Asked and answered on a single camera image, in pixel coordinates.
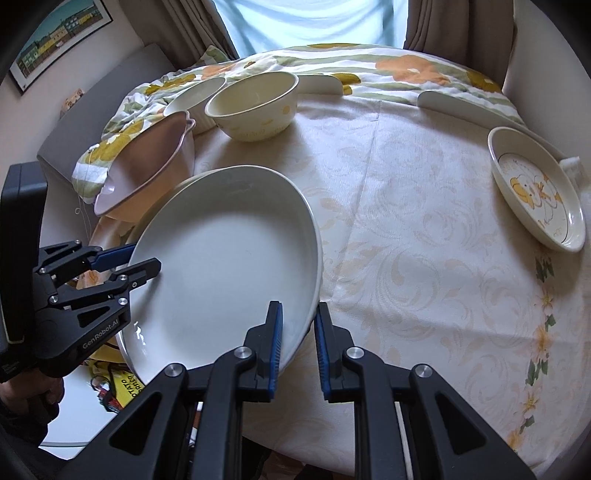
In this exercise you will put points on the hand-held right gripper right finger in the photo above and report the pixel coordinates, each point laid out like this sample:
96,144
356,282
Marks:
322,360

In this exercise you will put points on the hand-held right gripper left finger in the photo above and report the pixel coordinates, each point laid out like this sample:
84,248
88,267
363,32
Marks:
276,355

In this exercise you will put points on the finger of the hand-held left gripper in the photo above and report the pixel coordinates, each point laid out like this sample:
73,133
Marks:
138,274
113,256

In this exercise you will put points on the large white plate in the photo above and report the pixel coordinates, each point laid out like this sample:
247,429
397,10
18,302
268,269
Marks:
221,258

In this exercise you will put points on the white ribbed bowl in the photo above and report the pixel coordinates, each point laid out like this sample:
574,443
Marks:
194,94

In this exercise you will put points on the cream bowl with yellow print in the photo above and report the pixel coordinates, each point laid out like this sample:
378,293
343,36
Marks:
258,124

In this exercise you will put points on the person's left hand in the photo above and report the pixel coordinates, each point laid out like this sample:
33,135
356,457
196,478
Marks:
44,394

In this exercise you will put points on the yellow snack packet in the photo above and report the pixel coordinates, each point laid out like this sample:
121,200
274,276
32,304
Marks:
122,385

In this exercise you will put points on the cream plate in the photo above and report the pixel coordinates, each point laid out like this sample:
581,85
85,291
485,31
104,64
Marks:
194,177

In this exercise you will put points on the grey sofa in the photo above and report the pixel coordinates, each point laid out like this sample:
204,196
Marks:
92,106

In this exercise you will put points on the cream patterned tablecloth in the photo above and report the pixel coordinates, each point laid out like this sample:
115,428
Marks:
415,230

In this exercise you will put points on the brown curtain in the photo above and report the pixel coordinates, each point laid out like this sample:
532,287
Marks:
184,32
452,32

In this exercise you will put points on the duck print plate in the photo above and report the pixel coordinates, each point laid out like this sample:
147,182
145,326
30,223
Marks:
531,184

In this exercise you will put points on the bright window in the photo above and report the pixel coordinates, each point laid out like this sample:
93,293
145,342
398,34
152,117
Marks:
309,23

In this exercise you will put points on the orange floral blanket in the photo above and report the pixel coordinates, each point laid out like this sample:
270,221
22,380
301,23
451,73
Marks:
406,64

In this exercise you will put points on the framed wall poster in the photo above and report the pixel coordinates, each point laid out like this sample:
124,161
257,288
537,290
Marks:
55,41

